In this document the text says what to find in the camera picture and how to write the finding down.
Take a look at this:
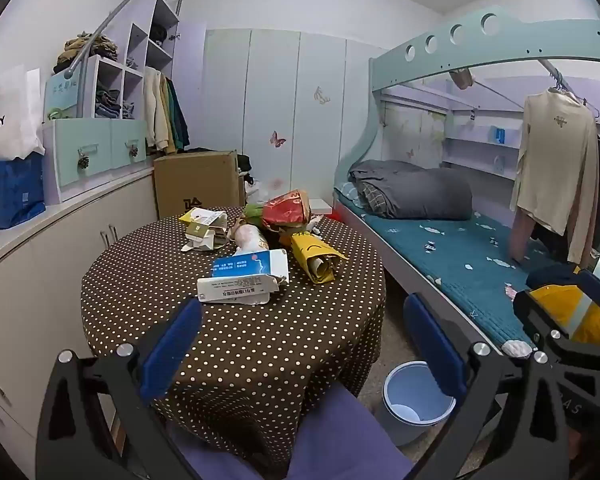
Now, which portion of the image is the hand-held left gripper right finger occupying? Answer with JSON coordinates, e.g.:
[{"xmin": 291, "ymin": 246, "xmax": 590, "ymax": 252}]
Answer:
[{"xmin": 404, "ymin": 292, "xmax": 572, "ymax": 480}]

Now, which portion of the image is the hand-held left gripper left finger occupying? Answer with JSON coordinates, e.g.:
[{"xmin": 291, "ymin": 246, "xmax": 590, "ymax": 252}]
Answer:
[{"xmin": 35, "ymin": 297, "xmax": 203, "ymax": 480}]

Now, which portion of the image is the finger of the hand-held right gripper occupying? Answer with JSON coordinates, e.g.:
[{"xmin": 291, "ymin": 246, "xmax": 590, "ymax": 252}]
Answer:
[{"xmin": 513, "ymin": 287, "xmax": 600, "ymax": 376}]

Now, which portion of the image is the light blue plastic bin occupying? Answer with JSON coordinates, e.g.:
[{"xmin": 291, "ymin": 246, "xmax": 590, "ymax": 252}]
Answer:
[{"xmin": 382, "ymin": 360, "xmax": 457, "ymax": 448}]

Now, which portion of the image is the navy and yellow jacket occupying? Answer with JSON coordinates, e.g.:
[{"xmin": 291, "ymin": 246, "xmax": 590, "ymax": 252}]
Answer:
[{"xmin": 512, "ymin": 264, "xmax": 600, "ymax": 352}]

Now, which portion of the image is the pink hanging garment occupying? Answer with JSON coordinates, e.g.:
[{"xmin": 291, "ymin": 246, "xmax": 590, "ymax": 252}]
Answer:
[{"xmin": 510, "ymin": 210, "xmax": 537, "ymax": 267}]

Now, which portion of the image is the teal patterned mattress sheet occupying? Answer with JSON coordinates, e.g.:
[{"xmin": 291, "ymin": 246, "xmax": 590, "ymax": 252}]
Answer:
[{"xmin": 335, "ymin": 185, "xmax": 571, "ymax": 356}]

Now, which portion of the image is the brown polka dot tablecloth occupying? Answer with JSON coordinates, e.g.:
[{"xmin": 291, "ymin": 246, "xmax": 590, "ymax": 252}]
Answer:
[{"xmin": 80, "ymin": 205, "xmax": 387, "ymax": 476}]

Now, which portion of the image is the white and blue carton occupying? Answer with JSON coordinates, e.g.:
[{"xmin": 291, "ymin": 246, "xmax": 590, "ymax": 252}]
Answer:
[{"xmin": 196, "ymin": 249, "xmax": 291, "ymax": 307}]

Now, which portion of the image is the crumpled white paper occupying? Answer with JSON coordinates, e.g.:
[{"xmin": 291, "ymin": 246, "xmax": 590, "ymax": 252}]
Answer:
[{"xmin": 181, "ymin": 232, "xmax": 231, "ymax": 254}]

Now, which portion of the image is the yellow and white carton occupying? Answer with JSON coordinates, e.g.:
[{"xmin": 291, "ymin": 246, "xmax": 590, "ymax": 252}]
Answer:
[{"xmin": 178, "ymin": 208, "xmax": 228, "ymax": 229}]

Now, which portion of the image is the purple chair cushion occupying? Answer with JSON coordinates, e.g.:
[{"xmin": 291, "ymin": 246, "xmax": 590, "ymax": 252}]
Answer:
[{"xmin": 172, "ymin": 385, "xmax": 413, "ymax": 480}]

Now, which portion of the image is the white low cabinet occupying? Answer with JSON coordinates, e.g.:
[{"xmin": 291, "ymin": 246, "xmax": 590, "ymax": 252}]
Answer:
[{"xmin": 0, "ymin": 165, "xmax": 156, "ymax": 466}]

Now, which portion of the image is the yellow paper bag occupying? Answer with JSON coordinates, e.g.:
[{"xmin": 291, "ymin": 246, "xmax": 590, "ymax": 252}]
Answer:
[{"xmin": 290, "ymin": 232, "xmax": 350, "ymax": 285}]

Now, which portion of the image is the grey duvet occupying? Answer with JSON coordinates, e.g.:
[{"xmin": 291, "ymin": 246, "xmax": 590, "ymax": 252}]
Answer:
[{"xmin": 349, "ymin": 160, "xmax": 474, "ymax": 221}]

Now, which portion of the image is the cream hanging sweater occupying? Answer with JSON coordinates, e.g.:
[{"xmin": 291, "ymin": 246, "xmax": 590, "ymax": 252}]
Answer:
[{"xmin": 510, "ymin": 86, "xmax": 600, "ymax": 266}]

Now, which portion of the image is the brown cardboard box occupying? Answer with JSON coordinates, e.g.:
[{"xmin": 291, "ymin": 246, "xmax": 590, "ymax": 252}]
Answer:
[{"xmin": 153, "ymin": 150, "xmax": 241, "ymax": 221}]

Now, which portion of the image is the blue plaid pillow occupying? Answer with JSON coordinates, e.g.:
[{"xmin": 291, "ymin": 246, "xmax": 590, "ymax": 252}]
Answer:
[{"xmin": 336, "ymin": 182, "xmax": 363, "ymax": 206}]

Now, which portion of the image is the red and yellow snack bag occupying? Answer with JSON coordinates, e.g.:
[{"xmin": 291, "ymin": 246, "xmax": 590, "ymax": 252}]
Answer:
[{"xmin": 261, "ymin": 190, "xmax": 312, "ymax": 234}]

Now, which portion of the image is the red box with white lid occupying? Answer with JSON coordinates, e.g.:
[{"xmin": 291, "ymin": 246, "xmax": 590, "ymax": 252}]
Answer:
[{"xmin": 307, "ymin": 198, "xmax": 342, "ymax": 222}]

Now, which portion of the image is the small white plastic bag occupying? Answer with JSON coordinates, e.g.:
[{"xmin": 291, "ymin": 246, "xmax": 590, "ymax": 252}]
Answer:
[{"xmin": 246, "ymin": 180, "xmax": 277, "ymax": 205}]

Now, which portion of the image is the dark clothes heap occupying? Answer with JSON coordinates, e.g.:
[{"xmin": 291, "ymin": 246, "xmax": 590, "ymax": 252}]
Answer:
[{"xmin": 236, "ymin": 154, "xmax": 254, "ymax": 186}]

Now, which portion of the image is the mint green drawer cabinet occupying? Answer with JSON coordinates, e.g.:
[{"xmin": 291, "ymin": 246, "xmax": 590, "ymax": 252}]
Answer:
[{"xmin": 42, "ymin": 119, "xmax": 148, "ymax": 206}]

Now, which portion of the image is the green hanging jacket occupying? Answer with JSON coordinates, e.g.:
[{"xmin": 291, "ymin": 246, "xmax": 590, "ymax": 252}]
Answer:
[{"xmin": 164, "ymin": 77, "xmax": 191, "ymax": 153}]

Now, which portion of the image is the blue shopping bag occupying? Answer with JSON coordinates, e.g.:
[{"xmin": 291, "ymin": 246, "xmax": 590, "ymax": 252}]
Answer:
[{"xmin": 0, "ymin": 152, "xmax": 47, "ymax": 231}]

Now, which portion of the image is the cream hanging jacket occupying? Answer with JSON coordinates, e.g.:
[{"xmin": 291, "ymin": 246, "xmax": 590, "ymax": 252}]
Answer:
[{"xmin": 142, "ymin": 66, "xmax": 173, "ymax": 155}]

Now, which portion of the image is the folded clothes stack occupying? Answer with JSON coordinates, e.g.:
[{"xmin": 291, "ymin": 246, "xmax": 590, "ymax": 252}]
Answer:
[{"xmin": 95, "ymin": 89, "xmax": 136, "ymax": 120}]

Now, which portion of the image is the beige hanging pouch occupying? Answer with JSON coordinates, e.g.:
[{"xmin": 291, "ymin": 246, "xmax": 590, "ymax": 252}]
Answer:
[{"xmin": 447, "ymin": 67, "xmax": 476, "ymax": 91}]

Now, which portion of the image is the mint green storage box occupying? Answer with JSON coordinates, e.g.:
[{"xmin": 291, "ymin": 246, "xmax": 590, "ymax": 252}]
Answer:
[{"xmin": 44, "ymin": 71, "xmax": 88, "ymax": 122}]

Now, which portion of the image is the white printed plastic bag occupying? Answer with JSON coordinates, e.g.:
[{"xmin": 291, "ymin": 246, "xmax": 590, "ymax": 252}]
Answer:
[{"xmin": 0, "ymin": 65, "xmax": 46, "ymax": 161}]

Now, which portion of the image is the white cubby shelf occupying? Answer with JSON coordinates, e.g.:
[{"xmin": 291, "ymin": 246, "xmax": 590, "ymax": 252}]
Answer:
[{"xmin": 80, "ymin": 0, "xmax": 182, "ymax": 122}]

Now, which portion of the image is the pile of dark clothes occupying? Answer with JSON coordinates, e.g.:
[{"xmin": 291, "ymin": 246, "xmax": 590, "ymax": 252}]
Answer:
[{"xmin": 54, "ymin": 31, "xmax": 120, "ymax": 75}]

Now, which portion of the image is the white wardrobe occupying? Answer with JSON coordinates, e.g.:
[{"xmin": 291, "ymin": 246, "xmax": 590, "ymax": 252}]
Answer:
[{"xmin": 202, "ymin": 29, "xmax": 381, "ymax": 208}]

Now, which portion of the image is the grey metal handrail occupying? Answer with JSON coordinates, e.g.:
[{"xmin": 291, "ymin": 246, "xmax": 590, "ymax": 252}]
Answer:
[{"xmin": 69, "ymin": 0, "xmax": 188, "ymax": 75}]

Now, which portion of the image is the metal clothes rail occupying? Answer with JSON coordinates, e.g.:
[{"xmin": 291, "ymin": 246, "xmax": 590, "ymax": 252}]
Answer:
[{"xmin": 537, "ymin": 58, "xmax": 600, "ymax": 118}]

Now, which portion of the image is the teal bunk bed frame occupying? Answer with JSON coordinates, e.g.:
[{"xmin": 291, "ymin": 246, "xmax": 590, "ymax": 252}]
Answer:
[{"xmin": 332, "ymin": 5, "xmax": 600, "ymax": 358}]

